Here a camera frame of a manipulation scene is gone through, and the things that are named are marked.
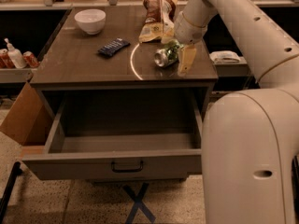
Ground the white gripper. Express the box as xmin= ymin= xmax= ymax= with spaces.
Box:
xmin=161 ymin=11 xmax=206 ymax=74

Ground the green soda can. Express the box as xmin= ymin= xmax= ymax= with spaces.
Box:
xmin=154 ymin=39 xmax=183 ymax=68

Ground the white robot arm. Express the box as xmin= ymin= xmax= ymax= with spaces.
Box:
xmin=175 ymin=0 xmax=299 ymax=224

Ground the open grey top drawer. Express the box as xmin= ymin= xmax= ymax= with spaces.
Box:
xmin=23 ymin=93 xmax=201 ymax=182

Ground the red soda can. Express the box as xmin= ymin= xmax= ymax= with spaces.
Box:
xmin=23 ymin=51 xmax=39 ymax=68

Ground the red can at edge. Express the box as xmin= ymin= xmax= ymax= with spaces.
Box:
xmin=0 ymin=49 xmax=15 ymax=68

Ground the brown chip bag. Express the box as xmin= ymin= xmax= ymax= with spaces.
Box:
xmin=139 ymin=0 xmax=178 ymax=43

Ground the folded white cloth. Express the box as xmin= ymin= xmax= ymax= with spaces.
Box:
xmin=209 ymin=50 xmax=240 ymax=63

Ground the dark blue snack bar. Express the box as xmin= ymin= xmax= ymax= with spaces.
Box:
xmin=98 ymin=37 xmax=130 ymax=57

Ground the grey side shelf right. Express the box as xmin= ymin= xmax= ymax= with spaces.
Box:
xmin=215 ymin=60 xmax=251 ymax=77

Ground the grey side shelf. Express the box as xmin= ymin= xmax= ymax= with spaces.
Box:
xmin=0 ymin=68 xmax=36 ymax=84
xmin=215 ymin=60 xmax=251 ymax=77

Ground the white ceramic bowl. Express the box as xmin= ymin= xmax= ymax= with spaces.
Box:
xmin=75 ymin=8 xmax=106 ymax=35

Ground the white pump bottle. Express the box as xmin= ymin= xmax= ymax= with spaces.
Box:
xmin=5 ymin=38 xmax=26 ymax=69

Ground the brown cardboard box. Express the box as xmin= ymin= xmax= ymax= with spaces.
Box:
xmin=0 ymin=83 xmax=52 ymax=146

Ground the grey side shelf left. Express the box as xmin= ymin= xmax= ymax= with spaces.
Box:
xmin=0 ymin=68 xmax=36 ymax=84

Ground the black stand leg left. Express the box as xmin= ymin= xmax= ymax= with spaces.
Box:
xmin=0 ymin=161 xmax=22 ymax=224

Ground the black drawer handle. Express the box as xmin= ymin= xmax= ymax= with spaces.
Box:
xmin=111 ymin=161 xmax=144 ymax=174

